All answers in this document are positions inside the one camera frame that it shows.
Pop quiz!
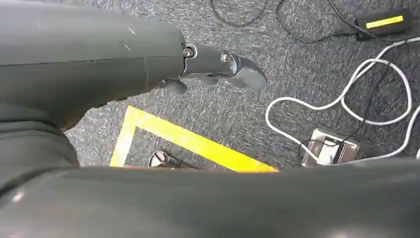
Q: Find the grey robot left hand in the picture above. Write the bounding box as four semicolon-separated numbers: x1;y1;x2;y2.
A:
0;0;420;238

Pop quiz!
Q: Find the ribbed grey left arm sleeve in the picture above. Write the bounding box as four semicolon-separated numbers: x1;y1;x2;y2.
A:
0;103;80;194

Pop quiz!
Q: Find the yellow floor tape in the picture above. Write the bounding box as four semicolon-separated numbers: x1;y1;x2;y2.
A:
109;105;279;174

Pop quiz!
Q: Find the metal floor socket box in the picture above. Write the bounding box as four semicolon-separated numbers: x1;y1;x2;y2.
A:
301;128;361;167

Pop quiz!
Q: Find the black power adapter yellow label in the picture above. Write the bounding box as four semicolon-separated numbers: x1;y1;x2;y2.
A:
356;8;414;41

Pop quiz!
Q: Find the thin black cable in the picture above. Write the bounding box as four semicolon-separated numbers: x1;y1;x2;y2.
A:
297;43;409;163

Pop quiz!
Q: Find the white cable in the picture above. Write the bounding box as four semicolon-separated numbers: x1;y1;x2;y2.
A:
265;37;420;166

